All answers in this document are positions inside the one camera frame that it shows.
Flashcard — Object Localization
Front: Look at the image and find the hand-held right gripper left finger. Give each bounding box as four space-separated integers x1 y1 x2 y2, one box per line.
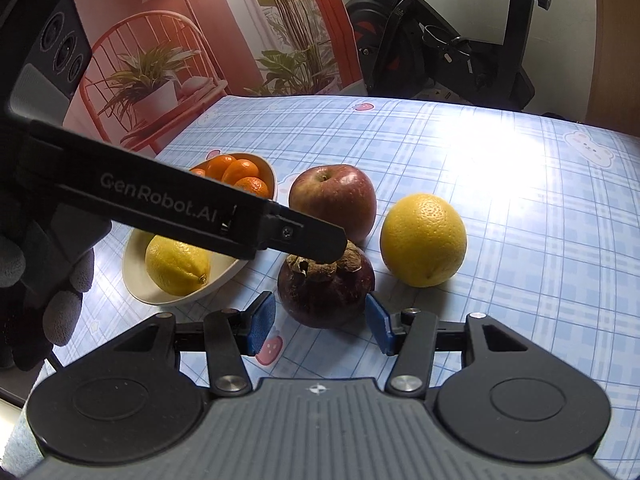
102 290 277 396

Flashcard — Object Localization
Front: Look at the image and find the black exercise bike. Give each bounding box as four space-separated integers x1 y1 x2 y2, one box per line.
345 0 553 113

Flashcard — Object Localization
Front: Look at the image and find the dark purple mangosteen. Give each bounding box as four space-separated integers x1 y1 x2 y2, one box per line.
277 240 376 330

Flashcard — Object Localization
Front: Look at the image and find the cream round plate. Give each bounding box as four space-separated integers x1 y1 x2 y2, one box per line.
121 152 279 307

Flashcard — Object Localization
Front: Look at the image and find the red apple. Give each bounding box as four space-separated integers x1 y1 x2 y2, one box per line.
288 164 378 245

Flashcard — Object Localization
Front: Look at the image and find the blue checkered tablecloth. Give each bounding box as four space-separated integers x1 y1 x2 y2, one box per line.
0 95 640 480

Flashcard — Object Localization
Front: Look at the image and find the large orange mandarin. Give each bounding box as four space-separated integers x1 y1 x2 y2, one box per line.
232 176 271 200

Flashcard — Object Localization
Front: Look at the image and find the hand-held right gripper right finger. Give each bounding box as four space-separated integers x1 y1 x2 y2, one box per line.
364 294 531 395

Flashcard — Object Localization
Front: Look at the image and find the brown wooden door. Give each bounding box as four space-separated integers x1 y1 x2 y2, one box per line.
586 0 640 137

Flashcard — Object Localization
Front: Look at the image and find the round yellow orange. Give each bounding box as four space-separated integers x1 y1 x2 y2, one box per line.
380 193 468 288

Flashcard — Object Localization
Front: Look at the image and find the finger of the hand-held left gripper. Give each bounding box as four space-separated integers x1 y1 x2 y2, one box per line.
259 199 348 264

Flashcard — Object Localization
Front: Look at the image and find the person's left hand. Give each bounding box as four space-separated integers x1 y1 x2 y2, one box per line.
0 187 112 372

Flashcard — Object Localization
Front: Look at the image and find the yellow lemon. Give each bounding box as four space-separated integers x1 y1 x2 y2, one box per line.
145 234 213 297

